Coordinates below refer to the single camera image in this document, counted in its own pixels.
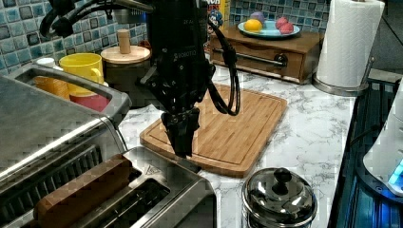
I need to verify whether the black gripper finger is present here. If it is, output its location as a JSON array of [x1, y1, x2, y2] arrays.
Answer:
[[161, 112, 186, 156], [182, 106, 200, 158]]

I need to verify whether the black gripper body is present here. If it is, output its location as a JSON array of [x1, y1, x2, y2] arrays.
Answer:
[[139, 47, 213, 115]]

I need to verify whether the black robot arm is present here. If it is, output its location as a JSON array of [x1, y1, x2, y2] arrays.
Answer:
[[40, 0, 213, 158]]

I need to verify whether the silver two-slot toaster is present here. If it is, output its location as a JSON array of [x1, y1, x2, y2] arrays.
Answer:
[[0, 145, 218, 228]]

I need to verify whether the toast slice in toaster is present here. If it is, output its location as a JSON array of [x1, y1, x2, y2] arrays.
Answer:
[[33, 155, 132, 228]]

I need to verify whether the stainless toaster oven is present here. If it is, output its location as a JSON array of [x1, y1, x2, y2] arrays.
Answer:
[[0, 64, 131, 224]]

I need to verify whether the bamboo cutting board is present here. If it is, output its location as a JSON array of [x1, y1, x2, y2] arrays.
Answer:
[[139, 83, 289, 179]]

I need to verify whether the dark jar with wooden lid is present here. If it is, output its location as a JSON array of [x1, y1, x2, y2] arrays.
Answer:
[[101, 29, 158, 108]]

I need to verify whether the red cup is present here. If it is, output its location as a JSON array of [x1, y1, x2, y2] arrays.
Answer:
[[70, 93, 109, 112]]

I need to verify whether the yellow mug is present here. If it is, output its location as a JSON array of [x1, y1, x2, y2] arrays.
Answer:
[[59, 53, 104, 85]]

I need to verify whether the yellow cereal box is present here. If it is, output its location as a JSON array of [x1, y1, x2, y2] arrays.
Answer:
[[205, 0, 232, 53]]

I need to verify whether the yellow lemon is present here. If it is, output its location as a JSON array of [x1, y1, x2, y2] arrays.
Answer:
[[243, 19, 262, 32]]

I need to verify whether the light blue plate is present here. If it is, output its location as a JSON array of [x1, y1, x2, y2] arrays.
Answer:
[[238, 20, 300, 39]]

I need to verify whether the purple fruit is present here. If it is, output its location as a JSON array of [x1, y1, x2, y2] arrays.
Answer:
[[250, 11, 265, 24]]

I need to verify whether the glass french press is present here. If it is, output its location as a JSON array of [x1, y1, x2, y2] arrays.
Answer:
[[241, 167, 317, 228]]

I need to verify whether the wooden drawer box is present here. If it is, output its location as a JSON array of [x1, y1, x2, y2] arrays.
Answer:
[[221, 26, 323, 85]]

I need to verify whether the red apple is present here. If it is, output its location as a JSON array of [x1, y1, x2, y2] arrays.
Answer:
[[275, 17, 288, 29], [279, 23, 294, 34]]

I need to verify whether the metal paper towel holder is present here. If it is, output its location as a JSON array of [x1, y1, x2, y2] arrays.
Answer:
[[312, 56, 375, 97]]

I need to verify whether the paper towel roll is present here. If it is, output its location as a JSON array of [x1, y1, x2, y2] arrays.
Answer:
[[317, 0, 385, 87]]

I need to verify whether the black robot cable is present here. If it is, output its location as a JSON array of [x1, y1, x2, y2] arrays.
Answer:
[[207, 18, 241, 117]]

